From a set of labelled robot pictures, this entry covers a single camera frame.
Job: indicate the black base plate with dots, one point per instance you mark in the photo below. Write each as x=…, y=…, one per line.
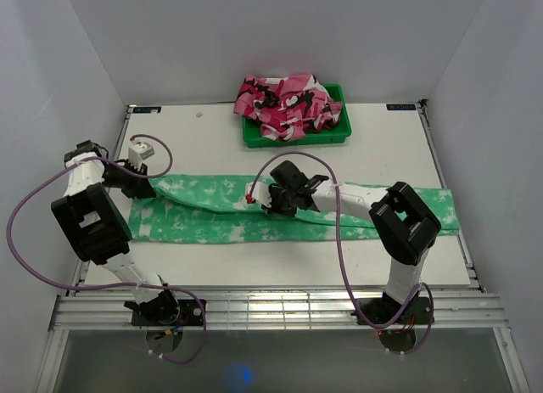
x=381, y=310
x=189, y=314

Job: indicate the left blue table label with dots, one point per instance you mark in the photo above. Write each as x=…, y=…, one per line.
x=146, y=110

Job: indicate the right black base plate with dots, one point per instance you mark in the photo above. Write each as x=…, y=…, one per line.
x=381, y=310

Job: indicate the green white tie-dye trousers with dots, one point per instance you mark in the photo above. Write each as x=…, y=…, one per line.
x=212, y=209

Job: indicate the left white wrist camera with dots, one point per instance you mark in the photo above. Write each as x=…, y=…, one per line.
x=138, y=152

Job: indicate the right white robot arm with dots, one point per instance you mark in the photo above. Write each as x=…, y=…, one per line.
x=405, y=225

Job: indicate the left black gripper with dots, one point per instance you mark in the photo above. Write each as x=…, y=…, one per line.
x=140, y=188

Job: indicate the aluminium frame rail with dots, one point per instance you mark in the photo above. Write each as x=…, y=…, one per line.
x=229, y=310

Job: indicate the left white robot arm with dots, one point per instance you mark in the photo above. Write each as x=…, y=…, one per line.
x=96, y=230

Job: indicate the green plastic bin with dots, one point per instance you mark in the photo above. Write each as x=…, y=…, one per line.
x=253, y=139

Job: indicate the pink camouflage trousers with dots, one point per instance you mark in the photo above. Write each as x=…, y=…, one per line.
x=287, y=108

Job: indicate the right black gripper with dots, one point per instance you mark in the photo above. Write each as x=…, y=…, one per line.
x=274, y=209

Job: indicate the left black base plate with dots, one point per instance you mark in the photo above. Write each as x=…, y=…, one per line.
x=189, y=314

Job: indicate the right blue table label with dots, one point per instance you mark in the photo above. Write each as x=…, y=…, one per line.
x=401, y=107

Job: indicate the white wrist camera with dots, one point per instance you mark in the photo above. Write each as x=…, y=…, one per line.
x=258, y=193
x=138, y=152

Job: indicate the blue table label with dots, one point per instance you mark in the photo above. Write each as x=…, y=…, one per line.
x=146, y=110
x=401, y=107

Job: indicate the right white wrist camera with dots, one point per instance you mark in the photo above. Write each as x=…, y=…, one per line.
x=258, y=193

